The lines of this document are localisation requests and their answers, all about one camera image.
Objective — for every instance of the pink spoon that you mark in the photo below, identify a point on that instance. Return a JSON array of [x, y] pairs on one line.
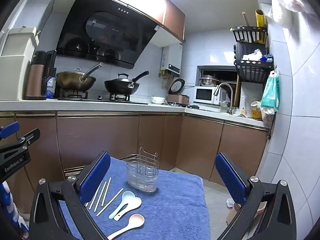
[[136, 220]]

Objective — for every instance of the white bowl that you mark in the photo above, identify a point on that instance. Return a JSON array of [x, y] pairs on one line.
[[158, 100]]

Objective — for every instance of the white microwave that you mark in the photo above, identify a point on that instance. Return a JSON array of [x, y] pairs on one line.
[[203, 95]]

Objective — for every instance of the black storage rack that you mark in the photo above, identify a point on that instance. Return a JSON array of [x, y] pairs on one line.
[[252, 71]]

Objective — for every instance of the green plastic bag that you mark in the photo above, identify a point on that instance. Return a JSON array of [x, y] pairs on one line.
[[271, 92]]

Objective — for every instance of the bottle with blue label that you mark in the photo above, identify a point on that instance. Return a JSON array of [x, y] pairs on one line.
[[51, 88]]

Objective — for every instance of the wooden stick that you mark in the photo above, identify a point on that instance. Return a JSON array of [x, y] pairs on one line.
[[245, 18]]

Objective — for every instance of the rice cooker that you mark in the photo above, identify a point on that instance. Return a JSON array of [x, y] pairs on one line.
[[178, 97]]

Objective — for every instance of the white appliance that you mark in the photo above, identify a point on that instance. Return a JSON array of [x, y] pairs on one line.
[[15, 65]]

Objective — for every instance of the black wok with lid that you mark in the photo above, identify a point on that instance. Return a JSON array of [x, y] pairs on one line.
[[120, 85]]

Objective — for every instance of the yellow roll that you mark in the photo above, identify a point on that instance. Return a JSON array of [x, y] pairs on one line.
[[260, 21]]

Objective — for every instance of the white plastic bags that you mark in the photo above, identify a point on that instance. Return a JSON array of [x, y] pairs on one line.
[[282, 0]]

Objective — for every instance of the light blue spoon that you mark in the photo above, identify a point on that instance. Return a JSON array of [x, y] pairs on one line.
[[128, 196]]

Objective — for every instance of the yellow bottle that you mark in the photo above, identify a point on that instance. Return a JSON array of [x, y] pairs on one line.
[[256, 110]]

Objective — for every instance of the brass wok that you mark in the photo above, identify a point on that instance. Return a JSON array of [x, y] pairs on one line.
[[75, 80]]

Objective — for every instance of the steel pot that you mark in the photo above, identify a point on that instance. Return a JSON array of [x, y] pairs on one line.
[[208, 80]]

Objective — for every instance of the gas stove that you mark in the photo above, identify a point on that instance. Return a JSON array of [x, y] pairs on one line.
[[75, 95]]

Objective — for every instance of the wooden cutting board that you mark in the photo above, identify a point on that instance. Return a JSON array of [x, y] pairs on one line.
[[237, 92]]

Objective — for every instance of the white spoon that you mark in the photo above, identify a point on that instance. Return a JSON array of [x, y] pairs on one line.
[[137, 202]]

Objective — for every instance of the black range hood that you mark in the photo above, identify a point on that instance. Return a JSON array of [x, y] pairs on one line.
[[107, 30]]

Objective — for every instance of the steel faucet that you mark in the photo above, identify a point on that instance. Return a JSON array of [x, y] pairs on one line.
[[231, 97]]

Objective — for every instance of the white water heater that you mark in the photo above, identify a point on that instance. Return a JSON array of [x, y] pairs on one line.
[[172, 57]]

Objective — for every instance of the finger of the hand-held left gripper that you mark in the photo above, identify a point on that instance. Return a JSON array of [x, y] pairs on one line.
[[28, 137], [10, 129]]

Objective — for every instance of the wooden chopstick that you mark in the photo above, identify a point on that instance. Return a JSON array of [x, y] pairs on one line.
[[106, 192], [110, 202], [98, 195], [96, 192]]

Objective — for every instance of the brown paper bucket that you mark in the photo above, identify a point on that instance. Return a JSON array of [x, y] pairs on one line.
[[233, 215]]

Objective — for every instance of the dark cloth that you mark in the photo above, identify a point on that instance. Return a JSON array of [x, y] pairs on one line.
[[192, 106]]

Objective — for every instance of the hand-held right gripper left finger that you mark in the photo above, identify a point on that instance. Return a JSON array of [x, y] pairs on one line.
[[96, 177]]

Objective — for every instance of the person's left hand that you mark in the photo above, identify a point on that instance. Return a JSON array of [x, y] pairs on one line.
[[7, 200]]

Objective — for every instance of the blue towel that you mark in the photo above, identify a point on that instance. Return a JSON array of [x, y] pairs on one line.
[[162, 212]]

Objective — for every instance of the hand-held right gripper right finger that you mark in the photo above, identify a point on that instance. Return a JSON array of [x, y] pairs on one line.
[[230, 180]]

